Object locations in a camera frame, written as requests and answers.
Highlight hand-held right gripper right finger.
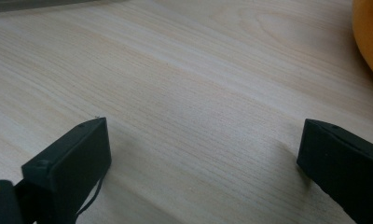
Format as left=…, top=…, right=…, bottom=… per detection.
left=296, top=118, right=373, bottom=224

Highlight thin black wire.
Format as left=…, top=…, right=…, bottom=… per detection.
left=75, top=176, right=105, bottom=219

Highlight orange plush toy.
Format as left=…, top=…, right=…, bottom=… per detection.
left=351, top=0, right=373, bottom=86

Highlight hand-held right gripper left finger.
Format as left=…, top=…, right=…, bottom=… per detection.
left=21, top=116, right=113, bottom=224

